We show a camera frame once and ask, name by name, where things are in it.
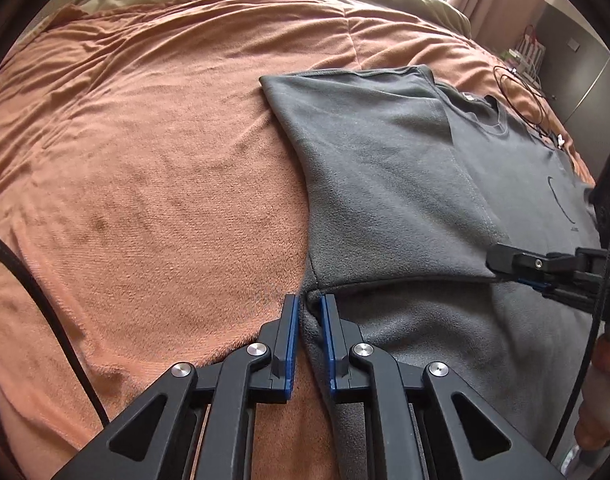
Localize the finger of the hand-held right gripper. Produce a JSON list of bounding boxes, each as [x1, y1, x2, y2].
[[486, 242, 593, 284], [516, 275, 610, 318]]

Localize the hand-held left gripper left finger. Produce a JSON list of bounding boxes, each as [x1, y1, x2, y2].
[[50, 294, 301, 480]]

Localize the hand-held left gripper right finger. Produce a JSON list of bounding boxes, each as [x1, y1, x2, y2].
[[319, 294, 566, 480]]

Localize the grey t-shirt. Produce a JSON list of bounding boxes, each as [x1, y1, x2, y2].
[[259, 64, 606, 480]]

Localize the person's right hand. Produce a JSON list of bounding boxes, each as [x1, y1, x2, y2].
[[574, 327, 610, 451]]

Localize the grey wardrobe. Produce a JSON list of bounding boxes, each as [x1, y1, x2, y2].
[[532, 0, 610, 171]]

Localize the striped paper bag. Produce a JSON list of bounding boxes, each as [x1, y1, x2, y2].
[[512, 25, 543, 73]]

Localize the orange blanket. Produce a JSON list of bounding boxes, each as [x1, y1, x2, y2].
[[0, 0, 598, 480]]

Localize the pink curtain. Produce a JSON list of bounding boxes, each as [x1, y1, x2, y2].
[[445, 0, 556, 56]]

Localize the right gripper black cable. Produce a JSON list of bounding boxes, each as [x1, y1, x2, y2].
[[545, 157, 610, 461]]

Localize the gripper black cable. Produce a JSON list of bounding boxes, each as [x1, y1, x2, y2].
[[0, 226, 110, 428], [545, 157, 610, 461]]

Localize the thin black looped cable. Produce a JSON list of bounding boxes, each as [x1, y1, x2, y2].
[[494, 64, 553, 138]]

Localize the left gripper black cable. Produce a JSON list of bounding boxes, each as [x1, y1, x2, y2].
[[0, 226, 110, 428]]

